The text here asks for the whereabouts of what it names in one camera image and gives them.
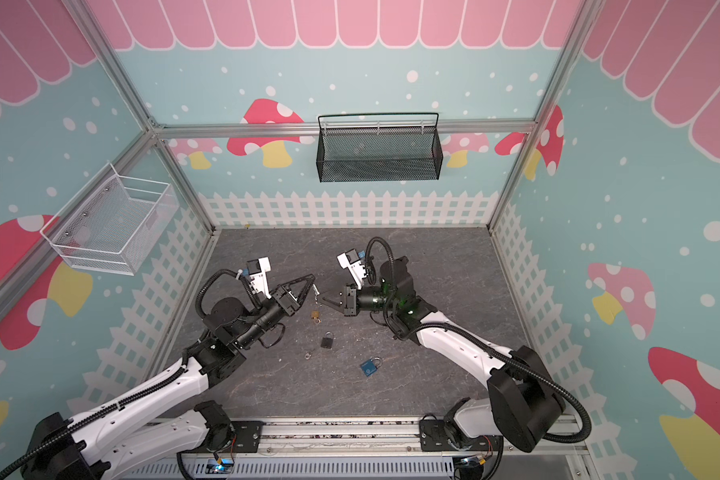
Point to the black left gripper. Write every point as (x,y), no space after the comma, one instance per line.
(285,297)

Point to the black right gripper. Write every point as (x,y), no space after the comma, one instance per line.
(348,299)

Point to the black padlock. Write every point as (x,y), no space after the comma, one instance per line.
(327,340)

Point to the blue padlock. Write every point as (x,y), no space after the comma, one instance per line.
(370,366)

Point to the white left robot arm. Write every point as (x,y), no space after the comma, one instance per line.
(121,435)

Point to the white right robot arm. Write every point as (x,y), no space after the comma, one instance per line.
(521,406)

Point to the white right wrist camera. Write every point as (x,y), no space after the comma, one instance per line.
(355,262)

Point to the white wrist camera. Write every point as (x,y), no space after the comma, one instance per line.
(355,262)
(256,272)

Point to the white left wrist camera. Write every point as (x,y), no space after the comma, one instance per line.
(256,272)

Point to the black wire basket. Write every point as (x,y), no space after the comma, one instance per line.
(379,147)

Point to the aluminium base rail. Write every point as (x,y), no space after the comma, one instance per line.
(370,448)

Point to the white wire basket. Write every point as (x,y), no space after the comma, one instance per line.
(112,224)

